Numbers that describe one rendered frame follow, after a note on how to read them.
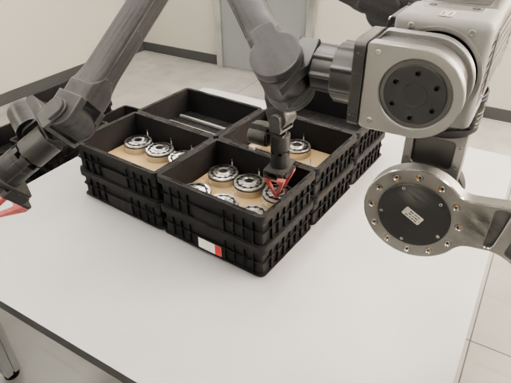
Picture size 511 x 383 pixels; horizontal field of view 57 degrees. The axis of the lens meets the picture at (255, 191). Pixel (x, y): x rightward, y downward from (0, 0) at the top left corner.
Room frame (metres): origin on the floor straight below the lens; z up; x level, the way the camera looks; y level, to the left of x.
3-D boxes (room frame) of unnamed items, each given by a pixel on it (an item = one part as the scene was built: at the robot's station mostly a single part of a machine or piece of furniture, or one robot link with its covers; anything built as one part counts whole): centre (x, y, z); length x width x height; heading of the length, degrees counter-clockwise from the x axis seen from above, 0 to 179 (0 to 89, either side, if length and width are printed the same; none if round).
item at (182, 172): (1.24, 0.06, 0.87); 0.40 x 0.30 x 0.11; 55
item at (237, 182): (1.30, 0.02, 0.86); 0.10 x 0.10 x 0.01
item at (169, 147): (1.53, 0.35, 0.86); 0.10 x 0.10 x 0.01
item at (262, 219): (1.24, 0.06, 0.92); 0.40 x 0.30 x 0.02; 55
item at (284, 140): (1.24, -0.07, 1.04); 0.07 x 0.06 x 0.07; 59
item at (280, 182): (1.22, -0.07, 0.91); 0.07 x 0.07 x 0.09; 62
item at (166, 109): (1.72, 0.21, 0.87); 0.40 x 0.30 x 0.11; 55
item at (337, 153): (1.49, -0.11, 0.92); 0.40 x 0.30 x 0.02; 55
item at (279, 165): (1.23, -0.07, 0.98); 0.10 x 0.07 x 0.07; 152
